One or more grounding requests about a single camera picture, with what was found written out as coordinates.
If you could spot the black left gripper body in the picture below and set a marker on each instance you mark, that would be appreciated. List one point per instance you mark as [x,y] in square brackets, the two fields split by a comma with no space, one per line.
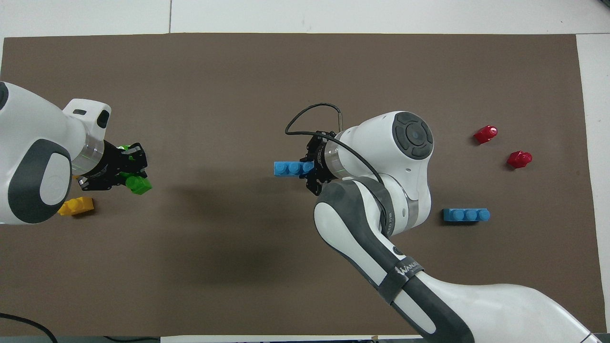
[112,164]

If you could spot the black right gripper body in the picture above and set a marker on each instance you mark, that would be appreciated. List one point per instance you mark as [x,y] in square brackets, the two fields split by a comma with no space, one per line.
[319,166]

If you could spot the blue three-stud toy brick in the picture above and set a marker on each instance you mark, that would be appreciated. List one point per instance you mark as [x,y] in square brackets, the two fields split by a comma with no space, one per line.
[286,169]
[466,215]

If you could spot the green two-stud toy brick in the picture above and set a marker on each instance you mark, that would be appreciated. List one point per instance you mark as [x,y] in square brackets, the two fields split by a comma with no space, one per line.
[140,185]
[125,148]

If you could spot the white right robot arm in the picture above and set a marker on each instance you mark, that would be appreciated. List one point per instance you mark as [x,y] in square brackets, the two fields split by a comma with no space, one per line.
[371,143]

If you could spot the brown table mat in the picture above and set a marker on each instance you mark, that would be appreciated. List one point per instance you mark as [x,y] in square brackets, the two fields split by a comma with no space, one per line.
[214,71]

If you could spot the red one-stud toy brick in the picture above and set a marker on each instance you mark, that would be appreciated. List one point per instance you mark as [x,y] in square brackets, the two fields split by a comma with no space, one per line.
[518,159]
[484,135]

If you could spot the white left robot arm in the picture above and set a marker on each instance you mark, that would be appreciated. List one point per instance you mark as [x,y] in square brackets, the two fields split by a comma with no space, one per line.
[28,133]

